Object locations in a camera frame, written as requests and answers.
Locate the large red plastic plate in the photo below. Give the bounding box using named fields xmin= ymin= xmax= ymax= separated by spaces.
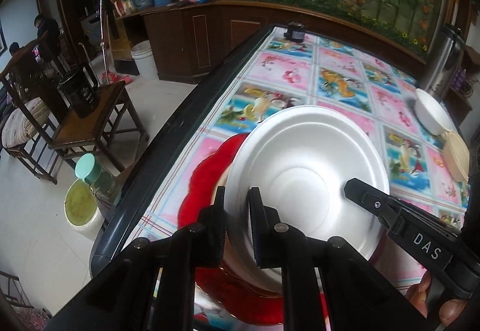
xmin=176 ymin=133 xmax=331 ymax=327

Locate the beige plastic bowl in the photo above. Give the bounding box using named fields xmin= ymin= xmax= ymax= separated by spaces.
xmin=442 ymin=131 xmax=470 ymax=182

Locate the small white foam bowl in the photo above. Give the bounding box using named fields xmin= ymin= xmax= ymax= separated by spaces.
xmin=414 ymin=88 xmax=454 ymax=136

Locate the right hand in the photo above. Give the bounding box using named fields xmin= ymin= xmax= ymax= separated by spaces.
xmin=404 ymin=272 xmax=472 ymax=328

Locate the green lidded bin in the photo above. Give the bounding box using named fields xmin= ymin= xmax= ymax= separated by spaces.
xmin=64 ymin=179 xmax=104 ymax=242

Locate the teal plastic cup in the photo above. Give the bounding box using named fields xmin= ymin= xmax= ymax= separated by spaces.
xmin=75 ymin=153 xmax=101 ymax=185

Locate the steel thermos jug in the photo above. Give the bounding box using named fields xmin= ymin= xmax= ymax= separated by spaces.
xmin=417 ymin=24 xmax=465 ymax=101

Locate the dark wooden side table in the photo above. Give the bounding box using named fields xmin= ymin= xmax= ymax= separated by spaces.
xmin=49 ymin=81 xmax=149 ymax=172

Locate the colourful fruit tablecloth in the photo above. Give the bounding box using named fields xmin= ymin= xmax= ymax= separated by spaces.
xmin=131 ymin=27 xmax=470 ymax=291

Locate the black electric kettle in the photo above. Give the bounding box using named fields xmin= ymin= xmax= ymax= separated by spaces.
xmin=58 ymin=68 xmax=99 ymax=118

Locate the small black box device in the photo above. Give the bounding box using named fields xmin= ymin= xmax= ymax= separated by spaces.
xmin=284 ymin=21 xmax=306 ymax=43

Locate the wooden counter cabinet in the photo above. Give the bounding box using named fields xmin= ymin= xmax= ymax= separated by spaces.
xmin=116 ymin=0 xmax=425 ymax=84

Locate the white plastic bucket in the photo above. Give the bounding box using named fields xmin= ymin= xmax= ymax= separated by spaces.
xmin=131 ymin=40 xmax=159 ymax=81

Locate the wooden chair with cushion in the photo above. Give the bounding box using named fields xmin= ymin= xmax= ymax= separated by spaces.
xmin=1 ymin=37 xmax=67 ymax=184

